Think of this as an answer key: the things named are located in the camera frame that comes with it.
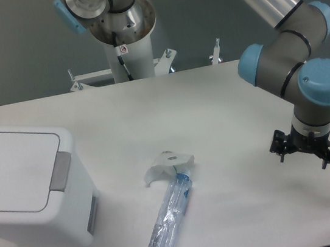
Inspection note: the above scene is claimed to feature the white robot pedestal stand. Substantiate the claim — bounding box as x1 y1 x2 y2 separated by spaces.
56 0 177 91

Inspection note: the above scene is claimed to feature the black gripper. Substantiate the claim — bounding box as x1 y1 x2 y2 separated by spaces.
270 125 330 169

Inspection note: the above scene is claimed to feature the white trash can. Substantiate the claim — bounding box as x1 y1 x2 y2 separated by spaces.
0 126 99 247

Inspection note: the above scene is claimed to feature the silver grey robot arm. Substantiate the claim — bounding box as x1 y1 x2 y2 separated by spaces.
54 0 330 165

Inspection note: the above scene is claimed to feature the black cable on pedestal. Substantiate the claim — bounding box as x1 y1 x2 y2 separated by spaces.
105 0 135 83

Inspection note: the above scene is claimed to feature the white curved bracket piece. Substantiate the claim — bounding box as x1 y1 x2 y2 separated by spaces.
144 150 195 186

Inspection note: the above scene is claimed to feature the crushed clear plastic bottle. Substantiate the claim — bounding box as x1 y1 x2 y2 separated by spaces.
148 173 192 247

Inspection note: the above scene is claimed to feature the white trash can lid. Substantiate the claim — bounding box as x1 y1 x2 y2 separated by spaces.
0 127 74 212

